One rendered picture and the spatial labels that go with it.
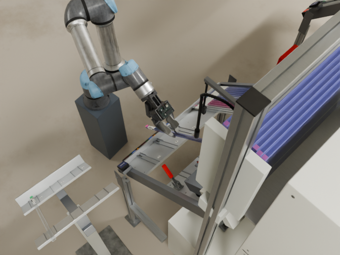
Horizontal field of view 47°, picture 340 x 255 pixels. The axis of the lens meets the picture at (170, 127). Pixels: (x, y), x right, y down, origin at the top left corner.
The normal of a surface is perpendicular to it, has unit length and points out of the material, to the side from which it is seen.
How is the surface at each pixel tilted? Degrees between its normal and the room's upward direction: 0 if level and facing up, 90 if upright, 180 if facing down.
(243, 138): 90
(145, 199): 0
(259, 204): 0
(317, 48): 0
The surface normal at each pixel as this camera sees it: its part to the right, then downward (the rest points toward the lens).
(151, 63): 0.00, -0.48
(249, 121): -0.72, 0.60
